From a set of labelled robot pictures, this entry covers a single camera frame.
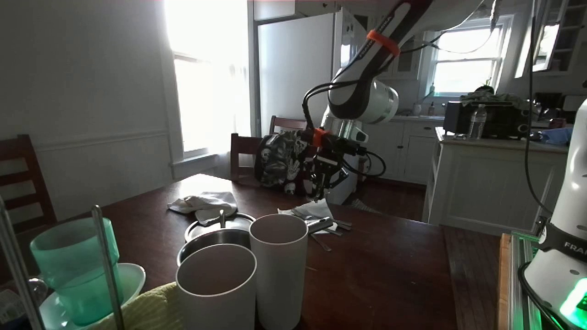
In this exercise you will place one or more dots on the white counter island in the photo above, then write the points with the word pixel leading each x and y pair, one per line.
pixel 488 185

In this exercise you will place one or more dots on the white serviette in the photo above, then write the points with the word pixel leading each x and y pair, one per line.
pixel 312 212

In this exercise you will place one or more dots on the green plastic cup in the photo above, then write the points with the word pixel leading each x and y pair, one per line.
pixel 70 269

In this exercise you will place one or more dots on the dark wooden dining table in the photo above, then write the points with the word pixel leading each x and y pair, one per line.
pixel 378 276

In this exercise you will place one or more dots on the yellow cloth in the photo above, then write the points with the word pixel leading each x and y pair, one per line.
pixel 147 309

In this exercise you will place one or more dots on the metal cutlery piece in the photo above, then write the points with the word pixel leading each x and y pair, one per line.
pixel 320 243
pixel 340 229

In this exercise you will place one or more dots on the grey metal rod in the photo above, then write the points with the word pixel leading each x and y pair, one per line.
pixel 107 269
pixel 15 263

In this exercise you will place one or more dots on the grey metal dish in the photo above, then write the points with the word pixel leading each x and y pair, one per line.
pixel 239 221

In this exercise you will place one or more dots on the kitchen window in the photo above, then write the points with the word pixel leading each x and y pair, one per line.
pixel 468 62

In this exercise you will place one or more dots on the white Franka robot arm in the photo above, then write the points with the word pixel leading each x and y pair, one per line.
pixel 367 102

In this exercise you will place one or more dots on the blue cloth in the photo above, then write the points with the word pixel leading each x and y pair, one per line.
pixel 556 137

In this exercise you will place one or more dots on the white cylindrical cup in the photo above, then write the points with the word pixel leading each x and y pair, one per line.
pixel 217 287
pixel 278 269

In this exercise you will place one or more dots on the bright white-framed window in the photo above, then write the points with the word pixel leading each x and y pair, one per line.
pixel 208 75

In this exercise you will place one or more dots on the white refrigerator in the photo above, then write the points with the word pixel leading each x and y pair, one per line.
pixel 294 67

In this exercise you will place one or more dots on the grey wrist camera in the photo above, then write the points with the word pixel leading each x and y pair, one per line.
pixel 355 146

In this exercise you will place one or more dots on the green saucer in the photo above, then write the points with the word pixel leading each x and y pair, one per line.
pixel 131 282

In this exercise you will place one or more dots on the metal pot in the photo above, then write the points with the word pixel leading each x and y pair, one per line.
pixel 208 240

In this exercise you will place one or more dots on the black countertop appliance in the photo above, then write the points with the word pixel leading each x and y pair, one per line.
pixel 498 120

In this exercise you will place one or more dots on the clear plastic bottle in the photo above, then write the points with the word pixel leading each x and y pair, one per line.
pixel 477 124

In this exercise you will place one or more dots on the white kitchen cabinets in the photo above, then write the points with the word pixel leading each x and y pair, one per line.
pixel 404 148

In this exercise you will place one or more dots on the dark wooden slat-back chair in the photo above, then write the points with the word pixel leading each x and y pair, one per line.
pixel 19 148
pixel 245 153

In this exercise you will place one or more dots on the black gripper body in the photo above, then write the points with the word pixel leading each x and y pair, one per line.
pixel 323 159

